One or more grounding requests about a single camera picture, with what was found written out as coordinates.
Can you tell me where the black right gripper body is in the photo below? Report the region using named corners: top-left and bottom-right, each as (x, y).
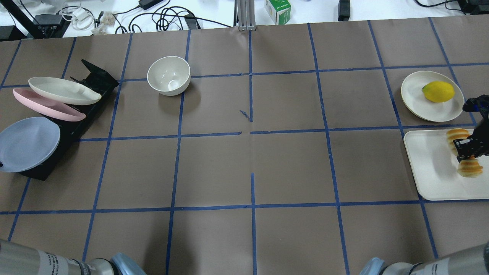
top-left (462, 95), bottom-right (489, 157)

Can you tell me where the blue plate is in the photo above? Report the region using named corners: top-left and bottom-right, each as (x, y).
top-left (0, 117), bottom-right (61, 173)

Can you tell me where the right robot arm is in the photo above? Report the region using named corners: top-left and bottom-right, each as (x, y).
top-left (360, 95), bottom-right (488, 275)

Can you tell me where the cream round plate with lemon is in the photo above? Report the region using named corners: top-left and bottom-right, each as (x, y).
top-left (401, 70), bottom-right (465, 122)

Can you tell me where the cream plate in rack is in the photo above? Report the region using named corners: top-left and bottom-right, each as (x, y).
top-left (28, 77), bottom-right (102, 105)

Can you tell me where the pink plate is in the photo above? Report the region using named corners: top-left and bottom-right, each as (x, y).
top-left (13, 88), bottom-right (87, 122)

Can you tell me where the white rectangular tray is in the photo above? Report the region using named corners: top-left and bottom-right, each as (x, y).
top-left (403, 129), bottom-right (489, 201)

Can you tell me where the yellow lemon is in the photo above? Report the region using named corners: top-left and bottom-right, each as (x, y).
top-left (421, 81), bottom-right (455, 103)

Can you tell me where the black power adapter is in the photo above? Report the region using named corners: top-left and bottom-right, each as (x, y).
top-left (337, 0), bottom-right (351, 21)

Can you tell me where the green white carton box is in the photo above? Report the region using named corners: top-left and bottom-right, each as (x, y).
top-left (264, 0), bottom-right (291, 25)

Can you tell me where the cream bowl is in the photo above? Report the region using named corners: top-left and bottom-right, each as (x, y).
top-left (147, 56), bottom-right (191, 96)

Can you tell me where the black dish rack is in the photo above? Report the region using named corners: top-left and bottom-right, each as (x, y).
top-left (20, 59), bottom-right (119, 181)

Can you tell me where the aluminium frame post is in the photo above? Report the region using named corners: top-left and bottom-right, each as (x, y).
top-left (233, 0), bottom-right (256, 31)

